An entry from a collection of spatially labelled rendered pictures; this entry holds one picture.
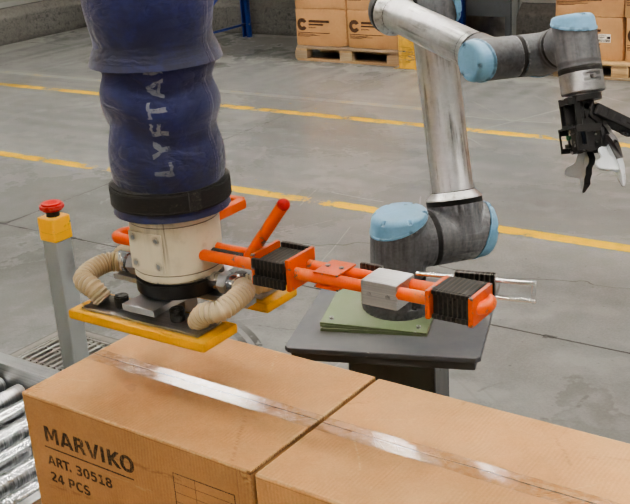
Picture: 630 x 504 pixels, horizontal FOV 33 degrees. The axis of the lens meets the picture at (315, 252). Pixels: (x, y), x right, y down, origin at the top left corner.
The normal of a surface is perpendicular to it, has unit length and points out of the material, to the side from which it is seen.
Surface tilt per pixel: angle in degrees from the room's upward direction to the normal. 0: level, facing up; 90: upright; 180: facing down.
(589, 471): 0
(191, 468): 90
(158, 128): 105
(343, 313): 4
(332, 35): 92
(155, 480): 90
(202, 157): 81
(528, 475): 0
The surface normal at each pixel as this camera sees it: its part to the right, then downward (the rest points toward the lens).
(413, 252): 0.36, 0.37
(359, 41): -0.59, 0.35
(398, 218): -0.10, -0.90
